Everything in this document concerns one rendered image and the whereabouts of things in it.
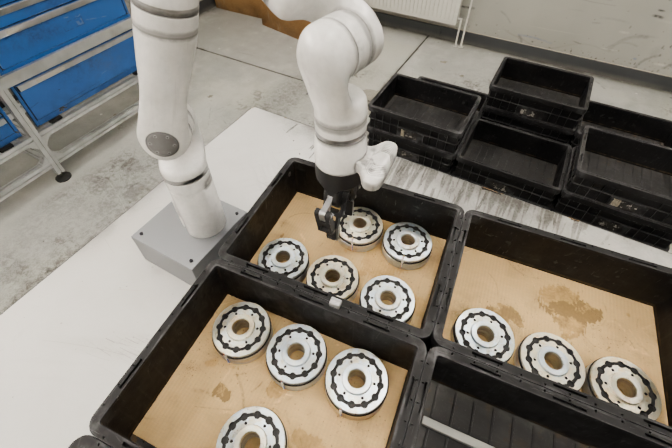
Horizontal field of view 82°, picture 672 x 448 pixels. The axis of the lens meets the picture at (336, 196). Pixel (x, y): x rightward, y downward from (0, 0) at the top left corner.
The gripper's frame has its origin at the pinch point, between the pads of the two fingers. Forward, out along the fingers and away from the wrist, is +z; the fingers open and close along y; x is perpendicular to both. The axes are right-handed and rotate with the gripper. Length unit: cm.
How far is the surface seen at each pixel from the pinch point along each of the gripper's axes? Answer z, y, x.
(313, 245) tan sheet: 17.4, -4.1, -8.1
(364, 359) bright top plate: 14.3, 15.0, 11.2
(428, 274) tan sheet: 17.5, -7.4, 16.5
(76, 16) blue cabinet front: 28, -86, -181
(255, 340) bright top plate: 14.5, 19.8, -7.2
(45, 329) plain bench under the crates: 30, 32, -56
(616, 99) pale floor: 101, -251, 96
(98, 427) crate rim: 7.4, 40.7, -17.3
